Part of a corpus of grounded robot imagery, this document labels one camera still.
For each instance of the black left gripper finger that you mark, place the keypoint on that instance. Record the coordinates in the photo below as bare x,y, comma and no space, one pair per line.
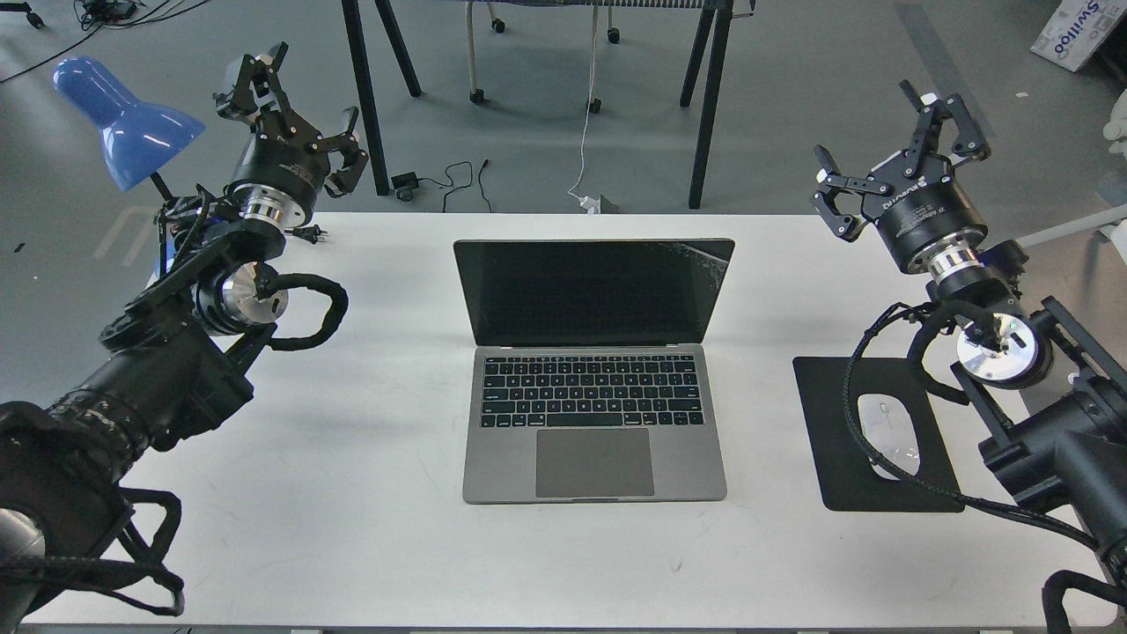
255,97
343,180

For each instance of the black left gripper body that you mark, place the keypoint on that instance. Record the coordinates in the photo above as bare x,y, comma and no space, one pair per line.
283,172

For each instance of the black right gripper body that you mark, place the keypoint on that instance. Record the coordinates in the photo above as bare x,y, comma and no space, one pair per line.
921,209

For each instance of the grey laptop computer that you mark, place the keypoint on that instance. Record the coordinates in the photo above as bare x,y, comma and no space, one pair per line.
590,378

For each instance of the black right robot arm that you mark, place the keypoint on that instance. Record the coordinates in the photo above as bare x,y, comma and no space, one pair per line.
1052,397

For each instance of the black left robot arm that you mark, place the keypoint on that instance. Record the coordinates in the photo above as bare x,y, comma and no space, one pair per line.
179,357

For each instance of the rolling chair base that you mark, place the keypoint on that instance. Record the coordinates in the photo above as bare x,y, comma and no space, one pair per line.
535,62

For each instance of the blue desk lamp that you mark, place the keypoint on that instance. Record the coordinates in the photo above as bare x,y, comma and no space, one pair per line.
137,138

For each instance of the black mouse pad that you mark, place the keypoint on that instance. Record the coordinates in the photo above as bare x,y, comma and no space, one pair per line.
849,481

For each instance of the white cardboard box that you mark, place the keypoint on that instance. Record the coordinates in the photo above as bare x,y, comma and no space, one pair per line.
1075,30

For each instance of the white chair leg with caster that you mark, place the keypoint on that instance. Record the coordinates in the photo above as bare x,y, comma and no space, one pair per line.
1109,219

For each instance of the white computer mouse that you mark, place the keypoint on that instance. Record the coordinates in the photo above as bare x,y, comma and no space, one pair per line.
886,424

